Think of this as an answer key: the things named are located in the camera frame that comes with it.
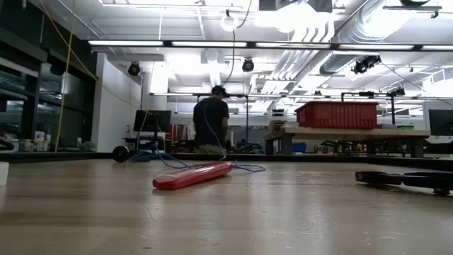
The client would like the wooden-top table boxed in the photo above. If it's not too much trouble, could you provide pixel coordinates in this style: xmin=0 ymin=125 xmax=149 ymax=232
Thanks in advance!
xmin=263 ymin=125 xmax=432 ymax=159

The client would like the black ceiling camera cluster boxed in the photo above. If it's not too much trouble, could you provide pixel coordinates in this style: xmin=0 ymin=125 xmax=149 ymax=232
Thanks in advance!
xmin=351 ymin=54 xmax=383 ymax=76

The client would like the white container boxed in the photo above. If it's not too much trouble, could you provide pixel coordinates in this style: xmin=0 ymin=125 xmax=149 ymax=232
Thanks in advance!
xmin=33 ymin=130 xmax=46 ymax=152

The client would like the black monitor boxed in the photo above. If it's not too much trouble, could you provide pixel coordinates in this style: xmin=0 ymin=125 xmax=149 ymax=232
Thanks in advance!
xmin=428 ymin=108 xmax=453 ymax=137
xmin=133 ymin=109 xmax=173 ymax=153

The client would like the red ribbed crate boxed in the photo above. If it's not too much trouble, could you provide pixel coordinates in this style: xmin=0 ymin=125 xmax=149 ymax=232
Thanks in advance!
xmin=294 ymin=101 xmax=379 ymax=130

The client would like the white round ceiling lamp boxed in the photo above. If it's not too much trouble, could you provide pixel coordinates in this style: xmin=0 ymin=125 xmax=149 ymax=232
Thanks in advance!
xmin=220 ymin=9 xmax=239 ymax=33

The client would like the long ceiling light bar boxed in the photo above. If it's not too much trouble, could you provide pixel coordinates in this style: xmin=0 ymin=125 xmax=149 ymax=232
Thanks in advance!
xmin=87 ymin=40 xmax=453 ymax=52

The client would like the black pole-mounted device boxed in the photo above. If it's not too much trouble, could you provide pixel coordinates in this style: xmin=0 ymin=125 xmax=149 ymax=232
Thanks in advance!
xmin=386 ymin=86 xmax=406 ymax=125

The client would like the yellow cable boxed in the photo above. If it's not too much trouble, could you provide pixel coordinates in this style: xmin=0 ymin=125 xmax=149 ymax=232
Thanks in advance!
xmin=38 ymin=0 xmax=167 ymax=154

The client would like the person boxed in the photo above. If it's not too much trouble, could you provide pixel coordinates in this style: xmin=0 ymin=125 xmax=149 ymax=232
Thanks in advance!
xmin=192 ymin=84 xmax=231 ymax=156

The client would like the white tape roll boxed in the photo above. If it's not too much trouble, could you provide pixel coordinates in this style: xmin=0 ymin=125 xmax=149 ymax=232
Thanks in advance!
xmin=0 ymin=161 xmax=10 ymax=188

